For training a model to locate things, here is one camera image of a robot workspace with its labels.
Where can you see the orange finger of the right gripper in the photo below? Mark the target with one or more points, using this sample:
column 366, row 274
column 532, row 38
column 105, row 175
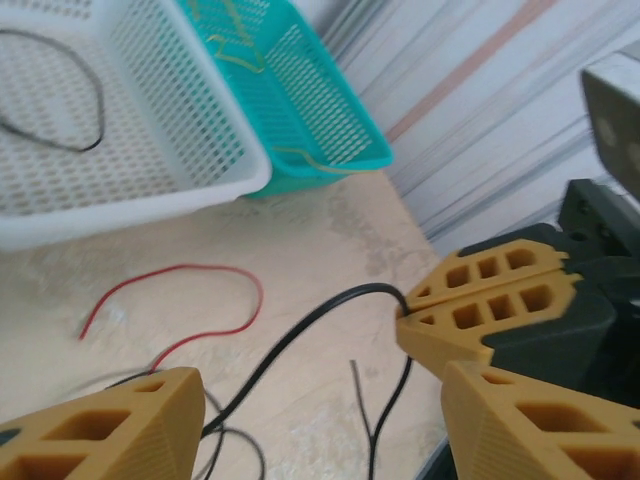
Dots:
column 430, row 335
column 545, row 260

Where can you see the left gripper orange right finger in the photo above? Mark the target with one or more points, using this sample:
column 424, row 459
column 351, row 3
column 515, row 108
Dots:
column 525, row 440

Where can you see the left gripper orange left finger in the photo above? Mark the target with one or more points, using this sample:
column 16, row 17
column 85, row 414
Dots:
column 100, row 440

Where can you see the teal perforated plastic basket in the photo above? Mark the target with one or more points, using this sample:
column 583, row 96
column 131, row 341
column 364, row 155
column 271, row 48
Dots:
column 320, row 185

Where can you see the white perforated plastic basket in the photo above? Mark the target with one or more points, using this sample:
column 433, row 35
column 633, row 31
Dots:
column 125, row 220

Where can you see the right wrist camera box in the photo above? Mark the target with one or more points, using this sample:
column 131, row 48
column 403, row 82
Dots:
column 615, row 125

